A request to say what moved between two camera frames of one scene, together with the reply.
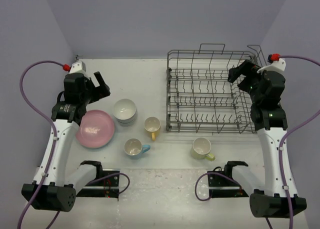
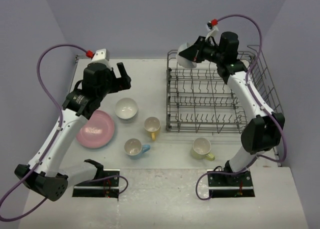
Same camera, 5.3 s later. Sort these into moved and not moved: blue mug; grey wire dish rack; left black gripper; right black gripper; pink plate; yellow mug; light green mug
Moved: left black gripper; right black gripper
Not moved: grey wire dish rack; pink plate; blue mug; light green mug; yellow mug
